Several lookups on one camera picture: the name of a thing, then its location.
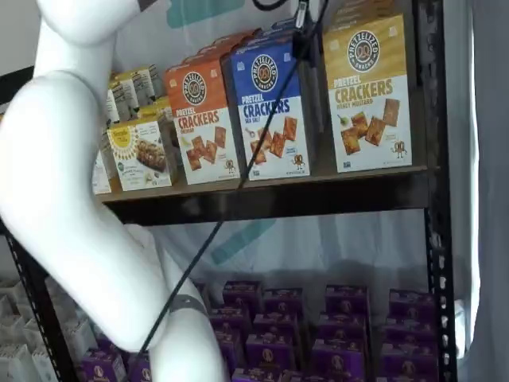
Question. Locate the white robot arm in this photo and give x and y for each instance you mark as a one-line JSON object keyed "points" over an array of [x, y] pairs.
{"points": [[67, 159]]}

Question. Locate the wooden upper shelf board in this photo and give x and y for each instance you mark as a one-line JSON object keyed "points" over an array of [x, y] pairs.
{"points": [[278, 187]]}

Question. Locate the blue pretzel crackers box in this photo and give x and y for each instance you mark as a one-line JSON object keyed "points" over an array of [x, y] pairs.
{"points": [[270, 119], [282, 28]]}

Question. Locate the orange pretzel crackers box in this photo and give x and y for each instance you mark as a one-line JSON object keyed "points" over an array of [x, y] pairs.
{"points": [[210, 53], [226, 40], [203, 127]]}

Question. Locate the purple Annie's snack box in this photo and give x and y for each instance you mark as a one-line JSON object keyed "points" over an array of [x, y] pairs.
{"points": [[338, 358], [344, 328], [103, 368], [411, 330], [141, 370], [270, 352], [276, 326], [413, 304], [348, 300], [242, 294], [409, 364], [230, 318], [284, 302], [230, 350]]}

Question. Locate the yellow white snack bar box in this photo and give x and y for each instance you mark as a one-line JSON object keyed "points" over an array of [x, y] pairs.
{"points": [[153, 109], [102, 167], [139, 159]]}

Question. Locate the yellow white pretzel crackers box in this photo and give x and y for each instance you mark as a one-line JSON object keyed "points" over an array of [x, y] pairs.
{"points": [[370, 99], [358, 12]]}

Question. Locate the white box yellow header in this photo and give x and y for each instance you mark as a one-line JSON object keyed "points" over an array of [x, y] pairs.
{"points": [[156, 79], [121, 99], [141, 85]]}

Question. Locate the white paper bag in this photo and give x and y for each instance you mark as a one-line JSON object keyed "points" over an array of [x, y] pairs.
{"points": [[79, 338], [18, 364], [45, 368]]}

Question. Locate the white side curtain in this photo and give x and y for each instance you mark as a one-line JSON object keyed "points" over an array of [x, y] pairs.
{"points": [[485, 159]]}

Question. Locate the black metal shelf frame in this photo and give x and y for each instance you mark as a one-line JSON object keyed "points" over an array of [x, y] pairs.
{"points": [[441, 199]]}

